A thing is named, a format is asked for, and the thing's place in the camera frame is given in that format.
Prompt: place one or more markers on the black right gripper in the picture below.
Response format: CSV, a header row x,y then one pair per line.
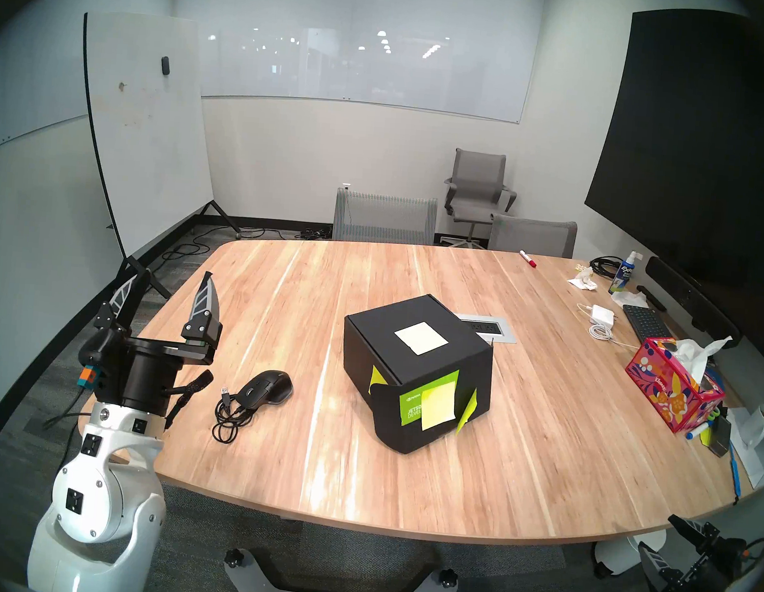
x,y
719,572

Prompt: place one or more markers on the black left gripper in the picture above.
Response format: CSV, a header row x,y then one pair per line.
x,y
145,372

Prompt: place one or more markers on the black computer mouse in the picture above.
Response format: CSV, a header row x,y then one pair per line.
x,y
268,387

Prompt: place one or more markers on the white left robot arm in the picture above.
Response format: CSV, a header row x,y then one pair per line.
x,y
89,499

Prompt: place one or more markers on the colourful floral tissue box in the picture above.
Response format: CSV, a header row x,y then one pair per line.
x,y
664,387

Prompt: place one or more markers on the black cardboard box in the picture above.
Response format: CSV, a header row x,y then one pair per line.
x,y
378,344

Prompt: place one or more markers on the blue pen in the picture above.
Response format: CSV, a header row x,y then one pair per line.
x,y
735,474

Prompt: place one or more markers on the white paper sheets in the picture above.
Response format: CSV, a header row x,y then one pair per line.
x,y
760,463

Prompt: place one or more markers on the blue whiteboard marker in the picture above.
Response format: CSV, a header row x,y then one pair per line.
x,y
697,433

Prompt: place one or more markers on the dark whiteboard eraser block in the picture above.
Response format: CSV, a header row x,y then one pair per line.
x,y
721,434

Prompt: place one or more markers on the white mug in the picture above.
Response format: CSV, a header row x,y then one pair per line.
x,y
757,423

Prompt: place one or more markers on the mobile whiteboard on stand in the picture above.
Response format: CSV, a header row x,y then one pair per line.
x,y
143,148

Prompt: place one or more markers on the yellow-green sticky note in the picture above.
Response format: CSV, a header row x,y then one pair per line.
x,y
376,380
467,407

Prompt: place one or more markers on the black keyboard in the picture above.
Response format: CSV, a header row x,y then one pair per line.
x,y
646,324

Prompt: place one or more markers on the grey mesh office chair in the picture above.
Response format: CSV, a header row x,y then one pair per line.
x,y
385,218
531,237

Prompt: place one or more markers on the black magnetic whiteboard eraser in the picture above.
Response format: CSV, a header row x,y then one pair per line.
x,y
166,65

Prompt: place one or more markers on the black video conference bar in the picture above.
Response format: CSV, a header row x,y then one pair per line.
x,y
691,300

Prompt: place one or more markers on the pale yellow sticky note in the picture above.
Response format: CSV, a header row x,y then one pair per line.
x,y
421,338
439,405

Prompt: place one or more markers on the crumpled white tissue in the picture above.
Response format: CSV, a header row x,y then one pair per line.
x,y
628,298
584,281

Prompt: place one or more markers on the whiteboard cleaner spray bottle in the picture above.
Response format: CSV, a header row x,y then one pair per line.
x,y
624,275

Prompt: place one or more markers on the silver table power grommet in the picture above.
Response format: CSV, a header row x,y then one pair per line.
x,y
496,327

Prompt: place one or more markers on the red whiteboard marker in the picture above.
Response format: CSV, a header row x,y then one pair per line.
x,y
528,259

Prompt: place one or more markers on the grey office chair with armrests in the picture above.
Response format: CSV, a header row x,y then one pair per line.
x,y
476,181

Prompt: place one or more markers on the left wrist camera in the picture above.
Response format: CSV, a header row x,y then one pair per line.
x,y
94,355

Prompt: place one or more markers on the wall whiteboard with writing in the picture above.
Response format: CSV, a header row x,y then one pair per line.
x,y
31,73

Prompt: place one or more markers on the glass wall whiteboard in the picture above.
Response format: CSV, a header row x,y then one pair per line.
x,y
373,67

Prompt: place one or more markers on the large black wall display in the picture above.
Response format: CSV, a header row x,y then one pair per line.
x,y
695,159

